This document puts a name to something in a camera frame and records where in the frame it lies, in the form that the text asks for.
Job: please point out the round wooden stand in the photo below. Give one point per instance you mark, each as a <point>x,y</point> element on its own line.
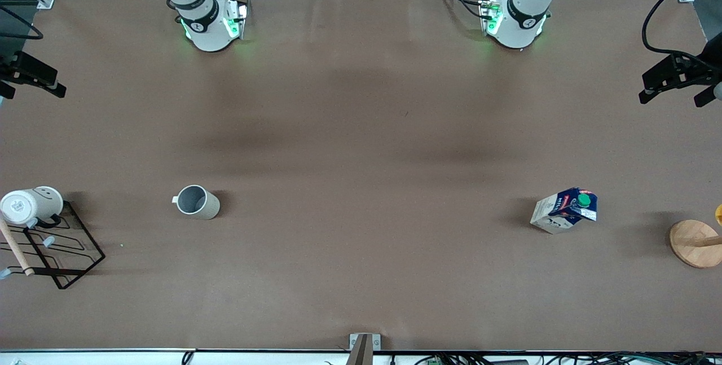
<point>691,241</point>

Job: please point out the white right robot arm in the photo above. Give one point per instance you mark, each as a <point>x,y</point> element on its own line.
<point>206,32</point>

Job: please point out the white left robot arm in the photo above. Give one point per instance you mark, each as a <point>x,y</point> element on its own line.
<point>516,29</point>

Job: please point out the yellow object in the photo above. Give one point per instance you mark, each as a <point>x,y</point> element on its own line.
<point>719,214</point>

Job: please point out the metal bracket with post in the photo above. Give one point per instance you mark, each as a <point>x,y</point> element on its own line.
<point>361,348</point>

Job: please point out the white smiley face mug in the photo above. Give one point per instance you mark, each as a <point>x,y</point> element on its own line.
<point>31,204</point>

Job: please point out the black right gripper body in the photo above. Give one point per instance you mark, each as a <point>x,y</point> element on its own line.
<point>17,67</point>

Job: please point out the blue white milk carton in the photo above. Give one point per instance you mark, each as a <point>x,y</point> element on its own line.
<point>561,212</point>

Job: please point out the grey ceramic cup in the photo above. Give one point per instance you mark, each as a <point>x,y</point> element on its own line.
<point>197,204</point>

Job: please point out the pale blue peg cap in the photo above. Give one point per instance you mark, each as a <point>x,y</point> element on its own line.
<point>4,273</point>
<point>48,241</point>
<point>32,223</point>

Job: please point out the brown table cover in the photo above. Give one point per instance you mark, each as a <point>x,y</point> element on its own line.
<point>361,275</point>

